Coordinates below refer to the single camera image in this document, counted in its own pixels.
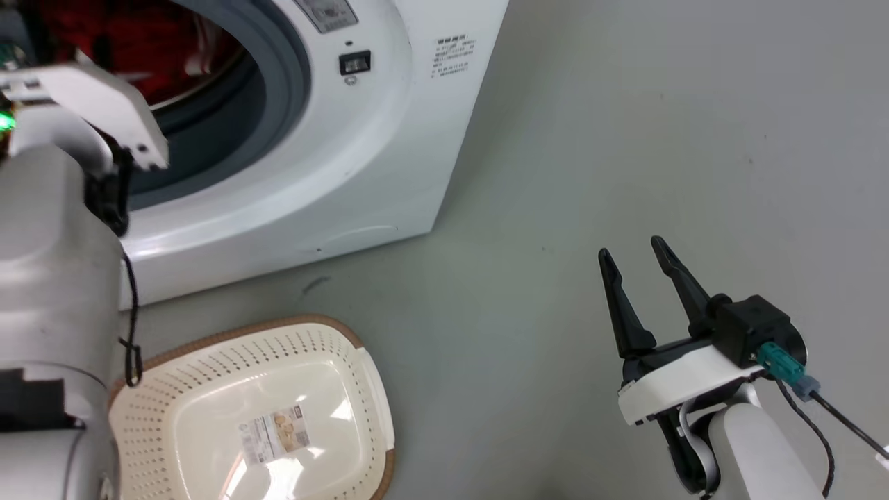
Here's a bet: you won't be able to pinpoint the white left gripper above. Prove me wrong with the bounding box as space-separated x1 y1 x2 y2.
0 52 170 172

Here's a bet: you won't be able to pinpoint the cream perforated laundry basket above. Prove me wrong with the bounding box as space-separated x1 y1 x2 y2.
107 314 397 500

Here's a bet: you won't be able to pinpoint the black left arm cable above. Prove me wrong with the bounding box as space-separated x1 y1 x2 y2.
117 251 144 389

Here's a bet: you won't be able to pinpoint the grey rating label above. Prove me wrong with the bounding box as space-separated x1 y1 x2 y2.
292 0 360 35

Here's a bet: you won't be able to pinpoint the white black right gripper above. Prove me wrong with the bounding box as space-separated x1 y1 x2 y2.
598 235 766 426

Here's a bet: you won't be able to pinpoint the teal cable connector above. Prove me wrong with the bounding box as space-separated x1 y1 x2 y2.
756 342 822 401

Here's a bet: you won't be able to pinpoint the red clothes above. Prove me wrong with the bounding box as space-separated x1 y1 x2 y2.
33 0 245 106

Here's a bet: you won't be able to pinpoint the printed text warning sticker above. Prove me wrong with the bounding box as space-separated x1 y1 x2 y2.
430 33 479 79

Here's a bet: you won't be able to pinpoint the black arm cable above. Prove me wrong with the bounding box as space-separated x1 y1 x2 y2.
117 251 144 389
774 378 889 498

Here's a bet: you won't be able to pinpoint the grey rubber door seal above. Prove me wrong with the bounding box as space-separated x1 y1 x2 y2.
124 0 312 213

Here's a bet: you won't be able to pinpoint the printed basket product sticker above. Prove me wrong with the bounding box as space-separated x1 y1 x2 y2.
239 406 312 467

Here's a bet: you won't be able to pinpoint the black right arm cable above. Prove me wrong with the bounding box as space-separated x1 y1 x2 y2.
774 378 889 498

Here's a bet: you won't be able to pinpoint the white front-load washing machine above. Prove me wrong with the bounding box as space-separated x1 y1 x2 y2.
0 0 510 310

